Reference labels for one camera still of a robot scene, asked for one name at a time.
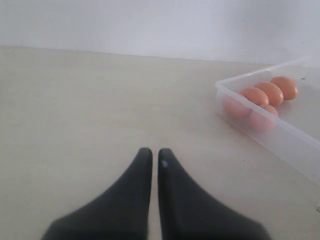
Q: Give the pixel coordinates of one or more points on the clear plastic bin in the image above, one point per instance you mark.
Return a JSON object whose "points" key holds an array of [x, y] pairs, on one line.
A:
{"points": [[294, 134]]}

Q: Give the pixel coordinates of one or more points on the brown egg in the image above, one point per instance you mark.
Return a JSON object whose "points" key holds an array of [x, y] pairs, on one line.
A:
{"points": [[287, 86], [273, 92], [238, 108], [260, 123]]}

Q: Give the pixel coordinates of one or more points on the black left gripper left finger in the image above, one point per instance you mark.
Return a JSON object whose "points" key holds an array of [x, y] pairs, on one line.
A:
{"points": [[119, 213]]}

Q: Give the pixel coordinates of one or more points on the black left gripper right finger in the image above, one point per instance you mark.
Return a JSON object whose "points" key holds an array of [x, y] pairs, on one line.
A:
{"points": [[188, 212]]}

